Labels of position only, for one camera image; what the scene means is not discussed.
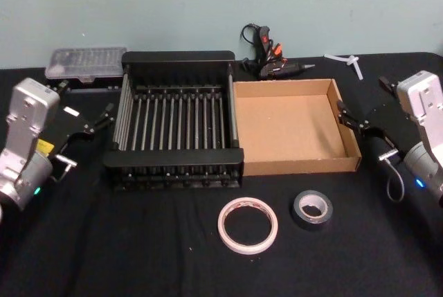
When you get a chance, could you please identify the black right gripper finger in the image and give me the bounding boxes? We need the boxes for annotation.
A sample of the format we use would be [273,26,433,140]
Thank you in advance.
[378,75,399,93]
[336,100,370,132]

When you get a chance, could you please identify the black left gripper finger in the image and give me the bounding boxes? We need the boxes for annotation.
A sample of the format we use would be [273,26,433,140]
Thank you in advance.
[44,80,70,96]
[82,102,116,136]

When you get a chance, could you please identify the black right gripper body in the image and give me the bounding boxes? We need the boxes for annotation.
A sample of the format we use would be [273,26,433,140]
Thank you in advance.
[359,102,422,170]

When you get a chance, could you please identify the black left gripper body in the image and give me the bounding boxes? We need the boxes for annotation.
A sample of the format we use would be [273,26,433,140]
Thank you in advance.
[35,100,97,160]

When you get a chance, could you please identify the roll of silver tape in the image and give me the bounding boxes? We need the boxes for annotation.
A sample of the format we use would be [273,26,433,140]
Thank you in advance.
[292,189,334,233]

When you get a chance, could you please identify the roll of white tape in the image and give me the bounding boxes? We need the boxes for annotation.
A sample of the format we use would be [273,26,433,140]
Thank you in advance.
[217,197,279,255]

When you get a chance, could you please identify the white three-armed plastic piece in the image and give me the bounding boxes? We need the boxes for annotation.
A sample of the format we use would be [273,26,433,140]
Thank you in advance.
[323,53,365,80]

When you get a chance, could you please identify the clear plastic case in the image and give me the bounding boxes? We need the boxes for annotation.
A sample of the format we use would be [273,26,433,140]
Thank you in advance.
[44,46,128,90]

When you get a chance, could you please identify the shallow brown cardboard tray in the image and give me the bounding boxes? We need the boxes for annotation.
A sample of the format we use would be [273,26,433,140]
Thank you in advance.
[232,78,363,177]

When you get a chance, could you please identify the black rack with steel bars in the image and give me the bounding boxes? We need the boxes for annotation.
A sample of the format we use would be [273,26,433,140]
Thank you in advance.
[102,50,245,192]

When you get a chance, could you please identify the black table cloth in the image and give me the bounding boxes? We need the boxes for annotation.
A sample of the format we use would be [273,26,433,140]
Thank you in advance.
[0,51,443,297]

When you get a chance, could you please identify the right gripper thin cable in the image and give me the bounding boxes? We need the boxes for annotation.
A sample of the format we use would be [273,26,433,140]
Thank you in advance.
[378,149,406,204]

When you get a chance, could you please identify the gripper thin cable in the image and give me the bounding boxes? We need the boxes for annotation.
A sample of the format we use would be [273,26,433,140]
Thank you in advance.
[51,153,78,183]
[378,149,406,204]

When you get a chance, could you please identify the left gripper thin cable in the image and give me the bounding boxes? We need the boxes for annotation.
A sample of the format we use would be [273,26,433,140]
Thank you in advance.
[51,153,78,183]

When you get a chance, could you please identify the black corded glue gun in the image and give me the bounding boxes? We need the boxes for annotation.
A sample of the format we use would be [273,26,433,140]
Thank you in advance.
[238,23,317,80]

